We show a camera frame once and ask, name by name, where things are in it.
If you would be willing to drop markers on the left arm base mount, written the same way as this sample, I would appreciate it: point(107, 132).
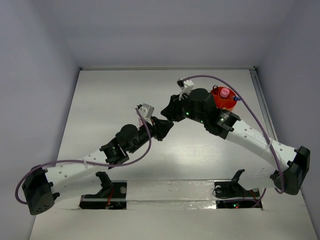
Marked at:
point(111, 196)

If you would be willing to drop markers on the orange round container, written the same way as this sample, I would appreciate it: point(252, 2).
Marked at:
point(224, 103)

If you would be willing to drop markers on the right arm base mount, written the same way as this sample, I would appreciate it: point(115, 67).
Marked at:
point(230, 194)

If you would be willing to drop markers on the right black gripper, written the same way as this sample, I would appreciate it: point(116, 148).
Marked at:
point(172, 111)

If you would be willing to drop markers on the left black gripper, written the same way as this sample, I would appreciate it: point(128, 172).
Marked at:
point(159, 127)

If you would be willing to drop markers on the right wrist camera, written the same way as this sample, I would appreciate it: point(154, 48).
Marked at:
point(186, 86)

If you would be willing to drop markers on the pink glue bottle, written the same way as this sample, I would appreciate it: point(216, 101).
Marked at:
point(224, 93)

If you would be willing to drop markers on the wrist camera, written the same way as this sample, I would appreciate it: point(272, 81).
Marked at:
point(145, 112)
point(186, 86)

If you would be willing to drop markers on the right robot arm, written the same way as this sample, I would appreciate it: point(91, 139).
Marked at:
point(290, 164)

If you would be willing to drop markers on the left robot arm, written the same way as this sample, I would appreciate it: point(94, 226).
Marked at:
point(50, 183)

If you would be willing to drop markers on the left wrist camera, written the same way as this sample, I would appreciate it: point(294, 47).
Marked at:
point(145, 112)

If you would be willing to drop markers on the pink highlighter pen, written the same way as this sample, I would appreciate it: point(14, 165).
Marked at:
point(140, 122)

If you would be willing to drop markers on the aluminium rail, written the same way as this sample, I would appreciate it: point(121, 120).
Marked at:
point(262, 102)

